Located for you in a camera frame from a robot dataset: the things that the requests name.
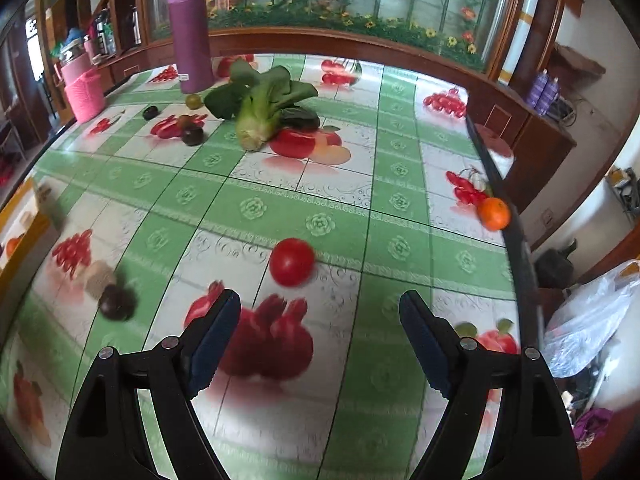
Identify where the brown wicker basket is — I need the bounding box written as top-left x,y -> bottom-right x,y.
552,42 -> 607,78

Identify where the green bok choy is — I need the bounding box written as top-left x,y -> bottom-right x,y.
203,57 -> 321,152

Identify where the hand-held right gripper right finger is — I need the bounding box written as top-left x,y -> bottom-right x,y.
398,290 -> 581,480

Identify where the red tomato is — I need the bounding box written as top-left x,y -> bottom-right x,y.
270,238 -> 316,288

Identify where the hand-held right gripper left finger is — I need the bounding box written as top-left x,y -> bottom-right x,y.
55,289 -> 242,480

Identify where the purple thermos bottle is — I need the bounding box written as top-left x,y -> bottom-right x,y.
166,0 -> 216,95

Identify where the cluttered wall shelf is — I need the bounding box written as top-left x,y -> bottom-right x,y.
604,165 -> 640,221

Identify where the pink woven basket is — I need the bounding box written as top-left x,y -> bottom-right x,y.
64,69 -> 107,123

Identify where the small mandarin orange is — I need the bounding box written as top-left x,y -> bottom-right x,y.
477,197 -> 512,232

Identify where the purple spray can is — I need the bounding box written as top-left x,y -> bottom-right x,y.
541,76 -> 561,113
529,69 -> 550,108

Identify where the yellow wooden box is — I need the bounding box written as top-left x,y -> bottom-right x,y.
0,177 -> 60,286

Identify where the white plastic bag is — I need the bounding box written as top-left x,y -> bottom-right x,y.
544,259 -> 640,380

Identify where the fruit print tablecloth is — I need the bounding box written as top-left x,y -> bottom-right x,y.
0,52 -> 546,480

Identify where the black bag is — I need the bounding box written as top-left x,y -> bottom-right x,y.
534,239 -> 578,288

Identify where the purple cloth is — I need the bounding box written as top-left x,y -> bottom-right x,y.
572,406 -> 615,448

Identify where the brown wooden sideboard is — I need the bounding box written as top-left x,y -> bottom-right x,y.
467,85 -> 577,213

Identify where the small beige cake piece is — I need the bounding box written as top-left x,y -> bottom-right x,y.
84,260 -> 119,297

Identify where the white rolled poster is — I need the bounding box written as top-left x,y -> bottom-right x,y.
497,0 -> 543,86

